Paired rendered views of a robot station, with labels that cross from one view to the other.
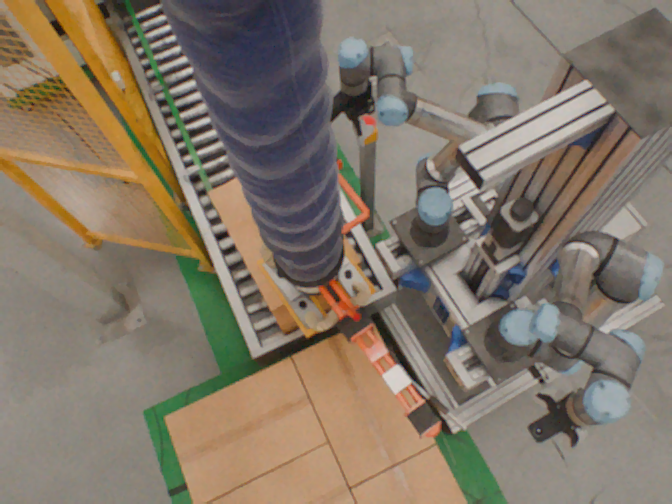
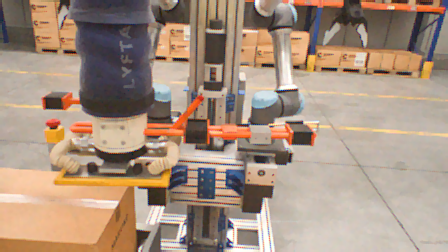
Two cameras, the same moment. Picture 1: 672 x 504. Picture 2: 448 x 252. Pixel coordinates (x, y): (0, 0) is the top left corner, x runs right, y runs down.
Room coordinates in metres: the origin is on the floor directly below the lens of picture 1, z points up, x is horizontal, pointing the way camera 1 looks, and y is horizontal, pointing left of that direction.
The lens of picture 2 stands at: (-0.02, 0.87, 1.70)
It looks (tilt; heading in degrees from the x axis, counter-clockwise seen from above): 22 degrees down; 293
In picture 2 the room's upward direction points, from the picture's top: 3 degrees clockwise
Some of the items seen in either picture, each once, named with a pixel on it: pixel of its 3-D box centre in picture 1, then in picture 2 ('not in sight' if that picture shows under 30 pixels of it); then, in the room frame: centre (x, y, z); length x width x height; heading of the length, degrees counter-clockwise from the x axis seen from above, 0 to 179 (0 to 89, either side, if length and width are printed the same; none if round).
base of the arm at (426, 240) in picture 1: (430, 224); (159, 122); (0.84, -0.36, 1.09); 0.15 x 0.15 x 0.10
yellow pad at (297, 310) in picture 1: (292, 290); (115, 171); (0.63, 0.17, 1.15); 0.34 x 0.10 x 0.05; 27
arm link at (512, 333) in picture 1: (520, 330); (265, 106); (0.37, -0.55, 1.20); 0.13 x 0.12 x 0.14; 52
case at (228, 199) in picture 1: (288, 245); (43, 242); (0.98, 0.20, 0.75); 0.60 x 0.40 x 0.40; 22
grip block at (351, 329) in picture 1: (355, 324); (196, 130); (0.45, -0.03, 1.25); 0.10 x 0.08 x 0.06; 117
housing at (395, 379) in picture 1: (396, 380); (259, 134); (0.26, -0.13, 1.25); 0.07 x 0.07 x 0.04; 27
